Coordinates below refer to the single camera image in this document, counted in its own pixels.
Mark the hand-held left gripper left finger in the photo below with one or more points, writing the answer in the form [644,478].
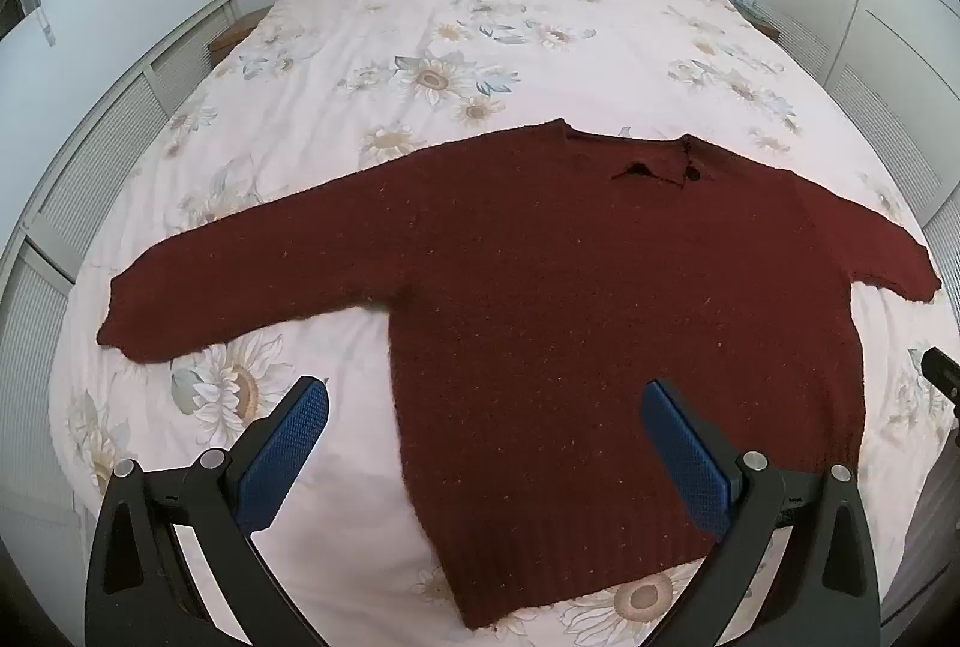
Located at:
[289,441]

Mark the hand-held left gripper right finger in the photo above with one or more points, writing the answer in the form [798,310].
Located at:
[686,448]

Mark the dark red knitted sweater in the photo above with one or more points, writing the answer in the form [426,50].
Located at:
[570,317]

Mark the white slatted cabinet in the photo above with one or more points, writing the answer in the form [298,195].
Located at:
[90,167]

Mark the wooden nightstand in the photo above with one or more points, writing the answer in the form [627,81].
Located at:
[234,30]
[761,20]

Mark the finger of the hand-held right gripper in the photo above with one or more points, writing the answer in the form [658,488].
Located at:
[943,377]

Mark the floral bed cover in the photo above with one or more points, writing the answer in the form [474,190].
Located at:
[465,24]

